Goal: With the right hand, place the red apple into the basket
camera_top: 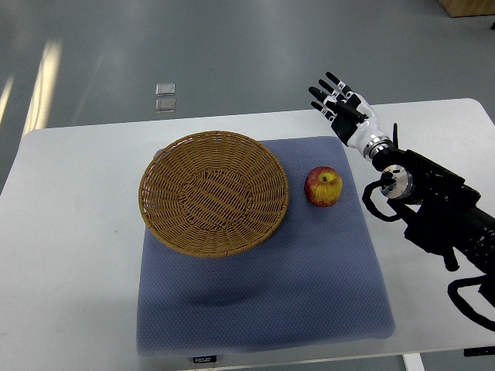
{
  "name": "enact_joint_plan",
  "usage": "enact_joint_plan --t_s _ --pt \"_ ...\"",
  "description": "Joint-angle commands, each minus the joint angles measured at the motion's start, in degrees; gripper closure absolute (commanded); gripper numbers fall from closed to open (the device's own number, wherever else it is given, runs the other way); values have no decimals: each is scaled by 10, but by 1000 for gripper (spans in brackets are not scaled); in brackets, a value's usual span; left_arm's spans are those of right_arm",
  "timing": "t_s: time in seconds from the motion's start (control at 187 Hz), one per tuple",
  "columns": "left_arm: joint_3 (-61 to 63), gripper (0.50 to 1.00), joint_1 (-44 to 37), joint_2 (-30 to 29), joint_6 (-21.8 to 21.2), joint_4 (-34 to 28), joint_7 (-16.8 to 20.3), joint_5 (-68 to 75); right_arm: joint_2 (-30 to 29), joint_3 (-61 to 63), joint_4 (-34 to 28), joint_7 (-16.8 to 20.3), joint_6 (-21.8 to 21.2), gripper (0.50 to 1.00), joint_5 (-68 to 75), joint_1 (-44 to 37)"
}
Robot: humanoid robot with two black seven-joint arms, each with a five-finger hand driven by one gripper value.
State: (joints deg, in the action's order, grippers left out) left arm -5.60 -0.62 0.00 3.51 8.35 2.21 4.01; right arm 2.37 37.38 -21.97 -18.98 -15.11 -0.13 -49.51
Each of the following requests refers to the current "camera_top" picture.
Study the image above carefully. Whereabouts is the white table leg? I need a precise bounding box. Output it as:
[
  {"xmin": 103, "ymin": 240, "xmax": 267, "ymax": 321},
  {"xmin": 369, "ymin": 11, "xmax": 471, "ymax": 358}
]
[{"xmin": 402, "ymin": 353, "xmax": 425, "ymax": 371}]

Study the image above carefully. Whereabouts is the black table label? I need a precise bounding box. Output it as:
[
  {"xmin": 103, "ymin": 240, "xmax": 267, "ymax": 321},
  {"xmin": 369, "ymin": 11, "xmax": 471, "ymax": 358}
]
[{"xmin": 190, "ymin": 356, "xmax": 217, "ymax": 365}]

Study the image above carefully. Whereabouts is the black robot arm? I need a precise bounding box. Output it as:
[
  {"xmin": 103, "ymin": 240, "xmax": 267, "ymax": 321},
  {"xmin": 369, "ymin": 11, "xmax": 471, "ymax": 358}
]
[{"xmin": 309, "ymin": 73, "xmax": 494, "ymax": 279}]

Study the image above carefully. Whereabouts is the brown wicker basket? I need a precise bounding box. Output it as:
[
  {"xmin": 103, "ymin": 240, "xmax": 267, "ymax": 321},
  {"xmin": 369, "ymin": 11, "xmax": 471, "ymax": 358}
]
[{"xmin": 138, "ymin": 131, "xmax": 289, "ymax": 258}]

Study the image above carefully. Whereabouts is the blue grey cloth mat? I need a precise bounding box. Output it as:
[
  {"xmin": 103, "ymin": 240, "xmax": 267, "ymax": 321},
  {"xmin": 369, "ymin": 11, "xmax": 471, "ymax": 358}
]
[{"xmin": 137, "ymin": 136, "xmax": 395, "ymax": 356}]

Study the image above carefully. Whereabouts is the lower floor plate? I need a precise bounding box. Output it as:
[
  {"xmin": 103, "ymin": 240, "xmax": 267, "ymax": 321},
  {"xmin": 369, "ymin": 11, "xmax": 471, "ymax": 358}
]
[{"xmin": 155, "ymin": 97, "xmax": 176, "ymax": 113}]

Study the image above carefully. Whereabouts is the wooden box corner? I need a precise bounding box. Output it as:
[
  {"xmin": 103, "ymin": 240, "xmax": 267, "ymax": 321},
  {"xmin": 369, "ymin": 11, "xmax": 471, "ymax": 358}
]
[{"xmin": 439, "ymin": 0, "xmax": 495, "ymax": 18}]

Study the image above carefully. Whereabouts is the black table control panel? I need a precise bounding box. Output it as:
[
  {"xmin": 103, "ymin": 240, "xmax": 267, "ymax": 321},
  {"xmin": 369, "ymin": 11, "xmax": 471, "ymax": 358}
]
[{"xmin": 463, "ymin": 346, "xmax": 495, "ymax": 357}]

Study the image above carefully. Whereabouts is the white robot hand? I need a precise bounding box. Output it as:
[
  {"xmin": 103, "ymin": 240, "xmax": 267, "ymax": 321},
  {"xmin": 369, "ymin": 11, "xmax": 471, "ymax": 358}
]
[{"xmin": 308, "ymin": 71, "xmax": 391, "ymax": 158}]

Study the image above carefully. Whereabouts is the floor plate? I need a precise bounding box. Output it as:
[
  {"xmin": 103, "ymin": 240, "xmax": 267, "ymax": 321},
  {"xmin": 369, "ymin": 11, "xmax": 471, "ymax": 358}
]
[
  {"xmin": 155, "ymin": 83, "xmax": 176, "ymax": 97},
  {"xmin": 155, "ymin": 97, "xmax": 176, "ymax": 113}
]

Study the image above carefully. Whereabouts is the red yellow apple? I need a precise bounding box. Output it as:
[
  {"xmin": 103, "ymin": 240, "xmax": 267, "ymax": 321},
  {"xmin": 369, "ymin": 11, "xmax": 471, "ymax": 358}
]
[{"xmin": 304, "ymin": 166, "xmax": 343, "ymax": 207}]

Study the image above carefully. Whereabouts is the upper floor plate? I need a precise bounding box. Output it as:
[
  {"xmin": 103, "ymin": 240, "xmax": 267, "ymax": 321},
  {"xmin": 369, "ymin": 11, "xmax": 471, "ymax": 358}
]
[{"xmin": 155, "ymin": 83, "xmax": 176, "ymax": 97}]

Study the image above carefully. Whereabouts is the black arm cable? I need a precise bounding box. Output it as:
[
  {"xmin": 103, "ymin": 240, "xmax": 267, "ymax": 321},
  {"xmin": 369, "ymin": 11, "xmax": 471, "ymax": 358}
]
[{"xmin": 362, "ymin": 178, "xmax": 495, "ymax": 332}]

